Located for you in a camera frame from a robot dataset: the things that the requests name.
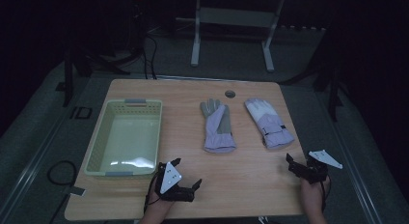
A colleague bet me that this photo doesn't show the lilac and white glove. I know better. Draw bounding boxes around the lilac and white glove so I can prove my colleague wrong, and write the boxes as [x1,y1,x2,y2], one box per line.
[244,98,295,150]

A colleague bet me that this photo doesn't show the grey tape piece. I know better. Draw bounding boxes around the grey tape piece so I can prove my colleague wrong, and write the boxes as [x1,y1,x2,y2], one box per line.
[68,185,87,197]

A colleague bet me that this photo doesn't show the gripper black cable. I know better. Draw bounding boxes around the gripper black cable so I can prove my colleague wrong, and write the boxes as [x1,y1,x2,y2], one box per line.
[143,171,162,215]
[319,175,332,214]

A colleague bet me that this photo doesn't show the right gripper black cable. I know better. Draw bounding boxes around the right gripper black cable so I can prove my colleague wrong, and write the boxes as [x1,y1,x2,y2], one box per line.
[319,175,332,214]

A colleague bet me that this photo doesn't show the black hanging cables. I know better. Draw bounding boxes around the black hanging cables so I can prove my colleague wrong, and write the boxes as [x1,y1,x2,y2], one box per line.
[140,33,159,80]

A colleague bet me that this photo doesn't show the black equipment with red light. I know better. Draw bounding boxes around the black equipment with red light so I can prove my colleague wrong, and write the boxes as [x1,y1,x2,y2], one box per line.
[127,0,150,56]

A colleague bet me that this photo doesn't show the black tripod stand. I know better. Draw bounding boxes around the black tripod stand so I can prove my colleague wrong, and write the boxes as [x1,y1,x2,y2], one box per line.
[61,44,131,108]

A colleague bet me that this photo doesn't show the pale green plastic basket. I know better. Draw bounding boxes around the pale green plastic basket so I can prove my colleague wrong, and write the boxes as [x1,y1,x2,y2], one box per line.
[84,98,163,178]

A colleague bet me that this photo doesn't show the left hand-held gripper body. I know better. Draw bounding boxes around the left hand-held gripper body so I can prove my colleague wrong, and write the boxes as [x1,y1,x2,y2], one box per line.
[153,161,196,203]

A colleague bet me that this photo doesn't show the person's right hand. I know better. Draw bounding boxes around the person's right hand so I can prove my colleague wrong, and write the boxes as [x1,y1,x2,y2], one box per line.
[300,175,331,213]

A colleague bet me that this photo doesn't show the black metal stand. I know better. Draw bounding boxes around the black metal stand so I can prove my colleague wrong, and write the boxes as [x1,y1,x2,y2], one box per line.
[279,24,346,123]

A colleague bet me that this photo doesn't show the black looped floor cable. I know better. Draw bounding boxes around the black looped floor cable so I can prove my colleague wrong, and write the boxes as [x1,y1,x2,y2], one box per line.
[46,159,78,187]

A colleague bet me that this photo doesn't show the black rectangular floor frame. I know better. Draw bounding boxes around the black rectangular floor frame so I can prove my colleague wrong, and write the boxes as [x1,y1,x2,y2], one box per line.
[69,105,94,121]

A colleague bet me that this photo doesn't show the white metal desk frame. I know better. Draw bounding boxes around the white metal desk frame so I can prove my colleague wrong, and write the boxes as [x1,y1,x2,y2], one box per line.
[175,0,286,73]

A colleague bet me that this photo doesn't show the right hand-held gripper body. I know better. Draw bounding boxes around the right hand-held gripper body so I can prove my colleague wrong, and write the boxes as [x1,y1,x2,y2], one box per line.
[294,149,343,185]

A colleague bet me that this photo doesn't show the lilac glove with grey palm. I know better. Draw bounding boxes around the lilac glove with grey palm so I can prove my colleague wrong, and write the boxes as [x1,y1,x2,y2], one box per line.
[200,98,237,154]

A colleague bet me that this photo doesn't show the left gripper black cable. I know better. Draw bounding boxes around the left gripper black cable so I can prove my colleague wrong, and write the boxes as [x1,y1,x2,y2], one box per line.
[143,171,162,215]

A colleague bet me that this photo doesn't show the person's left hand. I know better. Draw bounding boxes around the person's left hand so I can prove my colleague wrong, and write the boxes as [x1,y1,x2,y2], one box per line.
[145,184,176,219]

